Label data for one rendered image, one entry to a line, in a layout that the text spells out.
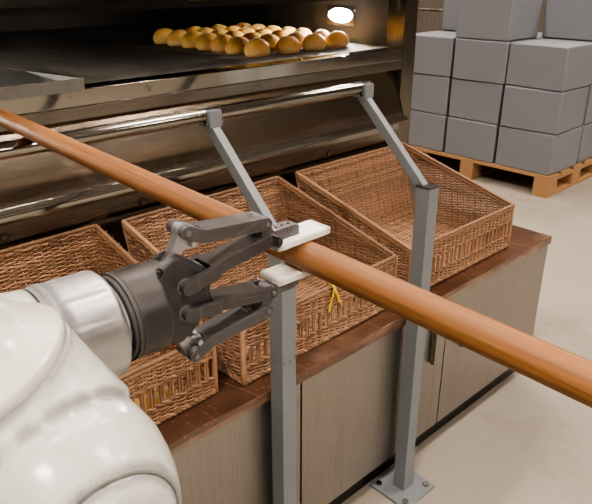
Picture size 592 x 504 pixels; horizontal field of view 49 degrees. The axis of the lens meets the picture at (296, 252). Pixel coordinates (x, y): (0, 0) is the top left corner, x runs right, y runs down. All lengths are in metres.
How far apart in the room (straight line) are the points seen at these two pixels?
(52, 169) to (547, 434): 1.76
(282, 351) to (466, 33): 3.79
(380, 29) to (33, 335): 2.22
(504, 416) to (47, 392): 2.21
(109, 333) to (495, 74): 4.42
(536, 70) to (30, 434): 4.46
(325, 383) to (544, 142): 3.32
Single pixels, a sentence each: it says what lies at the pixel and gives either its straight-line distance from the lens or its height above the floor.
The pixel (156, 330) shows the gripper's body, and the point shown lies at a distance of 0.52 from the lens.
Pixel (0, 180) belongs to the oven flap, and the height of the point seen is 1.01.
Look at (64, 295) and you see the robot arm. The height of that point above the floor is 1.22.
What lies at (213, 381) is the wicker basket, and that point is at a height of 0.61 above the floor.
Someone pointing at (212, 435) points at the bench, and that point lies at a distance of 1.42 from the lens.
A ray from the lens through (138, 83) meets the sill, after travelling 1.70.
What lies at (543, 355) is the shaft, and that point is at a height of 1.18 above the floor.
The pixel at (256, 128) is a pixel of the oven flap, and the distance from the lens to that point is 1.94.
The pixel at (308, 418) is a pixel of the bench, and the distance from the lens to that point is 1.63.
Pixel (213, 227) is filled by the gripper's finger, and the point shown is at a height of 1.23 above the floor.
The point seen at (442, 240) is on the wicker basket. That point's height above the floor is 0.72.
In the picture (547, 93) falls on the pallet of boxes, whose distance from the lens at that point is 4.63.
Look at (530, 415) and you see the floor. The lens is 2.48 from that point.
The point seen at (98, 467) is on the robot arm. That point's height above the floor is 1.25.
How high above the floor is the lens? 1.44
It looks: 24 degrees down
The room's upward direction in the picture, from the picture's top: straight up
